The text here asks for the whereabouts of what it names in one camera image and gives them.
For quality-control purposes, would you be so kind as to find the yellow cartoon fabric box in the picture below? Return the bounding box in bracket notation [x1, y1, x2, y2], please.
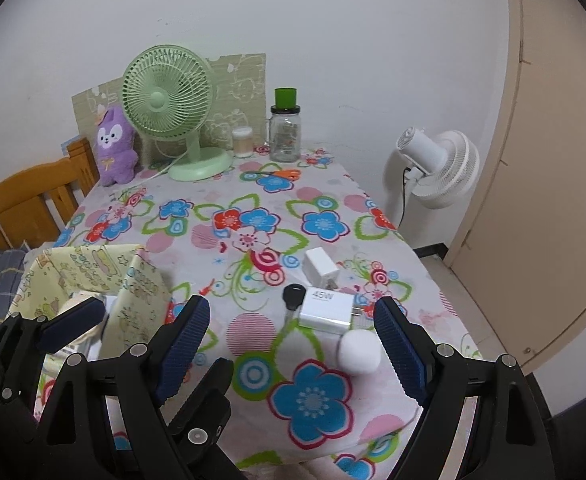
[7, 244, 174, 376]

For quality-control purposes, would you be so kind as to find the floral tablecloth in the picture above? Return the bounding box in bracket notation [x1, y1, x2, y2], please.
[20, 147, 484, 471]

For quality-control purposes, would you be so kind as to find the wooden bed headboard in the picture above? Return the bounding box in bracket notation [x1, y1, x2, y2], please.
[0, 137, 100, 251]

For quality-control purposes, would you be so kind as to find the black key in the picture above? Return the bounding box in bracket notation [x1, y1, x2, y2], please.
[281, 284, 306, 328]

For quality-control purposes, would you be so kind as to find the black fan cable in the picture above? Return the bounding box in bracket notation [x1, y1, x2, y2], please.
[399, 165, 414, 233]

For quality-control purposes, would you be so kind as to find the beige cartoon trinket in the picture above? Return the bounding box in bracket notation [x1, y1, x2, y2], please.
[55, 291, 106, 356]

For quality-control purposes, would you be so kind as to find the cotton swab container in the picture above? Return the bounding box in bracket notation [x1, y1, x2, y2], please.
[231, 126, 254, 159]

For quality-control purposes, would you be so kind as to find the beige patterned board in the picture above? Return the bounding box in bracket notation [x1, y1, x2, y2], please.
[71, 52, 267, 161]

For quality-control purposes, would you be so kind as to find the white round ball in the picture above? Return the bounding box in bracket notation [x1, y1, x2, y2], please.
[337, 330, 382, 376]

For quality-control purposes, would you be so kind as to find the large white charger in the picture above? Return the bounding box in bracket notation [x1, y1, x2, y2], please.
[299, 287, 368, 333]

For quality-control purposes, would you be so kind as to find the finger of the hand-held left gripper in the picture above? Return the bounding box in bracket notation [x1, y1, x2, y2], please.
[165, 357, 236, 461]
[0, 296, 106, 376]

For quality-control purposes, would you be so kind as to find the glass jar with green lid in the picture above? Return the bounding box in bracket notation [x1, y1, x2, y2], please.
[264, 88, 302, 163]

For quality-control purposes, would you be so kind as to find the white fan cable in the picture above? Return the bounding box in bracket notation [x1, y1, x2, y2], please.
[135, 152, 188, 181]

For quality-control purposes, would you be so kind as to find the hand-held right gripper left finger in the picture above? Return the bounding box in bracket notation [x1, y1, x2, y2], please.
[38, 295, 211, 480]

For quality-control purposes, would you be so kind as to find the small white charger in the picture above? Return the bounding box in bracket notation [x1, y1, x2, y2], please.
[304, 247, 341, 286]

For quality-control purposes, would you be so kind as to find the white standing fan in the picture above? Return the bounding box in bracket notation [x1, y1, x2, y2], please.
[395, 128, 480, 210]

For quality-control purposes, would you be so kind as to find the beige door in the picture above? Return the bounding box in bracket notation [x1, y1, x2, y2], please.
[443, 0, 586, 376]

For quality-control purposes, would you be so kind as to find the purple plush toy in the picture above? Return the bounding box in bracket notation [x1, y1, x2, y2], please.
[94, 106, 140, 187]

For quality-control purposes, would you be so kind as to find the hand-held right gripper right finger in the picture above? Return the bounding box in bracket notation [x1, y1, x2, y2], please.
[373, 296, 544, 480]

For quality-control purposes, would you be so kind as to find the green desk fan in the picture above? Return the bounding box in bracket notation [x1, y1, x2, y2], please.
[121, 44, 234, 182]

